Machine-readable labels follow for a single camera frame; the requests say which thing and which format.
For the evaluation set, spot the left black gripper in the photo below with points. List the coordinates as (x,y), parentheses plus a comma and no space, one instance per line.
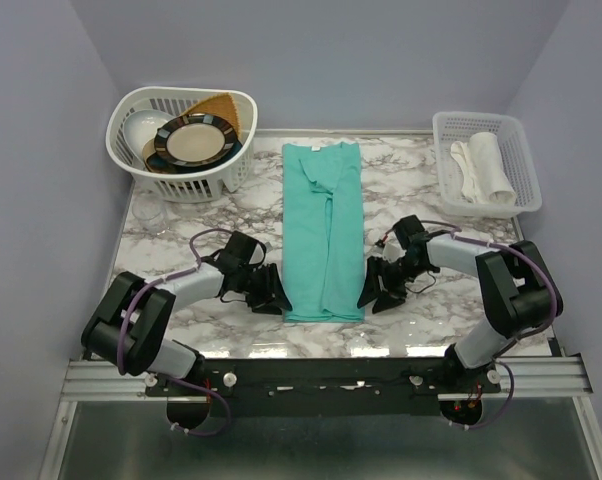
(265,302)

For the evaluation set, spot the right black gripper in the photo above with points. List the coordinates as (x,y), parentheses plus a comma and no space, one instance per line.
(371,287)

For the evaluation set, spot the teal t shirt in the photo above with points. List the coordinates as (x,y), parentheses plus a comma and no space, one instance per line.
(323,264)

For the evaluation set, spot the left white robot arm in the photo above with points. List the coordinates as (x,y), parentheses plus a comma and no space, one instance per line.
(129,325)

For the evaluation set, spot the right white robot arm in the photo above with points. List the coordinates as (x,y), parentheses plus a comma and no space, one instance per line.
(519,296)

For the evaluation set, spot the clear drinking glass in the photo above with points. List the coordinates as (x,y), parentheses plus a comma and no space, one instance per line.
(151,216)

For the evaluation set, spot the rolled white t shirt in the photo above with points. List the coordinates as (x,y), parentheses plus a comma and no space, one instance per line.
(489,166)

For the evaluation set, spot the folded white cloth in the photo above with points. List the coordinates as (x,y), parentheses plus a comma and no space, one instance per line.
(470,189)

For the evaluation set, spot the striped rim beige plate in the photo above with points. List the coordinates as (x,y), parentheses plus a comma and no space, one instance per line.
(194,139)

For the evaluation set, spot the round white dish basket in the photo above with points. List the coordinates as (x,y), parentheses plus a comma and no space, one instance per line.
(182,188)

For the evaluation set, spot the rectangular white mesh basket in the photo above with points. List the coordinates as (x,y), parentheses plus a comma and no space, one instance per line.
(449,127)

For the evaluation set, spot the white bowl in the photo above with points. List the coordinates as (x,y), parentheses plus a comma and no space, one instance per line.
(141,127)

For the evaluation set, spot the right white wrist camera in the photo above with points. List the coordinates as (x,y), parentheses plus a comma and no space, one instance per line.
(391,252)

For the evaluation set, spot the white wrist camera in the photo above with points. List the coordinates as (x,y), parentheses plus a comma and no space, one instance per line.
(391,252)
(260,253)

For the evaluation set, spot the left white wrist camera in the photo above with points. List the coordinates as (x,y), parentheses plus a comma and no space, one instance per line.
(260,253)

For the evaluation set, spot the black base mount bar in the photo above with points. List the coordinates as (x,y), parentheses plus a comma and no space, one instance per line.
(338,387)

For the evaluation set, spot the aluminium frame rail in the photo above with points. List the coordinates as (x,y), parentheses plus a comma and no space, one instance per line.
(526,377)

